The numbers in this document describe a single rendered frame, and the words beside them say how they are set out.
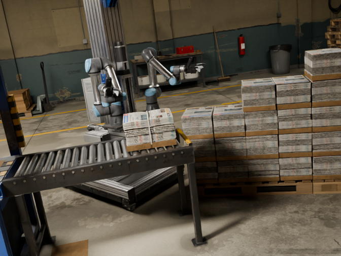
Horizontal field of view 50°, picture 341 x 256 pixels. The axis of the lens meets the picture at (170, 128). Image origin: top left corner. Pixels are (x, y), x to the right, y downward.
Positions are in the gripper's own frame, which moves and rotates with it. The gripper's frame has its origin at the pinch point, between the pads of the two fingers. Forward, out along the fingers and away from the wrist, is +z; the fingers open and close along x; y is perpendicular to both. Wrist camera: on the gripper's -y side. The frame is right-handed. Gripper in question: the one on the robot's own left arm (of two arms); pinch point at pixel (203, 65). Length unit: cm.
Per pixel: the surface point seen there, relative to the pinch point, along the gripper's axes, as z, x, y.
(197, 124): -2, 54, 42
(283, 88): 76, 43, 15
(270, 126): 64, 49, 49
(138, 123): -27, 131, 5
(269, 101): 63, 46, 26
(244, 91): 43, 46, 15
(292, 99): 83, 44, 26
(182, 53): -156, -535, 106
